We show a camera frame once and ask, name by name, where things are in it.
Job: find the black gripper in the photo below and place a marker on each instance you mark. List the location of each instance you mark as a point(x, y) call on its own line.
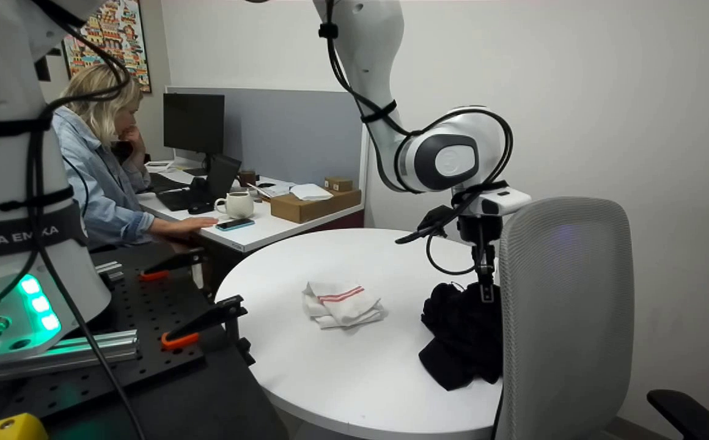
point(468, 226)

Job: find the black t-shirt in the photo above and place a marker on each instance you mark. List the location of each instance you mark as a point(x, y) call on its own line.
point(462, 337)

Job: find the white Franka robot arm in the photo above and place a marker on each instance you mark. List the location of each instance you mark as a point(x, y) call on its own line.
point(370, 48)

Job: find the grey office chair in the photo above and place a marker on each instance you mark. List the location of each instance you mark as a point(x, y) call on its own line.
point(565, 319)

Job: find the black chair armrest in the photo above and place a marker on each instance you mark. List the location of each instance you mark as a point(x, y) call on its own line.
point(693, 415)

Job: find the blonde woman in denim shirt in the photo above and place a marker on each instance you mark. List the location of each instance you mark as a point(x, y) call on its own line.
point(101, 187)

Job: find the white towel with red stripes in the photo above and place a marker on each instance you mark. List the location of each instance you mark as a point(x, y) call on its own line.
point(343, 304)

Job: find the small cardboard box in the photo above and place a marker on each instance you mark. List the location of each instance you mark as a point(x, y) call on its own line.
point(338, 183)

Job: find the flat open cardboard box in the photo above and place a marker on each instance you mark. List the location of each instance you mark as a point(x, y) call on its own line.
point(314, 206)

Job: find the white paper sheet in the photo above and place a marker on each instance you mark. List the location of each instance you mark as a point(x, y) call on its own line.
point(312, 190)

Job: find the white office desk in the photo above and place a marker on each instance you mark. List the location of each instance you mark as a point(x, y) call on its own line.
point(264, 228)

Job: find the dark brown cup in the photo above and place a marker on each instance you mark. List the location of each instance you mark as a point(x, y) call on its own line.
point(247, 176)

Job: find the white ceramic mug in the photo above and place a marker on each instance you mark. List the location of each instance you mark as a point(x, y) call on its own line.
point(238, 206)

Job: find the black orange bar clamp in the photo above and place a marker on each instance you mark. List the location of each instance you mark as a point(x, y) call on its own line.
point(203, 320)
point(172, 265)

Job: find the black laptop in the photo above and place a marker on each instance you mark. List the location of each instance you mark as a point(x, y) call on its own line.
point(209, 183)

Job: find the black computer monitor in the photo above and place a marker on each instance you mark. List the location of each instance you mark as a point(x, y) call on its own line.
point(194, 123)

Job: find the black perforated mounting board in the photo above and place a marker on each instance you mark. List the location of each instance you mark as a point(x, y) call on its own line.
point(143, 358)

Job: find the yellow plastic object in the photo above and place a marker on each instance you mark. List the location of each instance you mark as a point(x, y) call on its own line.
point(12, 429)

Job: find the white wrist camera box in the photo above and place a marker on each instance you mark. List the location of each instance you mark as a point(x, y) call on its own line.
point(503, 200)

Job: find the grey partition panel white frame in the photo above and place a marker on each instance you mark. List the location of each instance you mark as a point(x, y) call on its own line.
point(297, 135)

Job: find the colourful framed wall picture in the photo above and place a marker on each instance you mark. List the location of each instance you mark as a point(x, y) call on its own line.
point(123, 39)

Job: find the aluminium extrusion rail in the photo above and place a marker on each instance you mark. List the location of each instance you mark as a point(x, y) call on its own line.
point(61, 355)

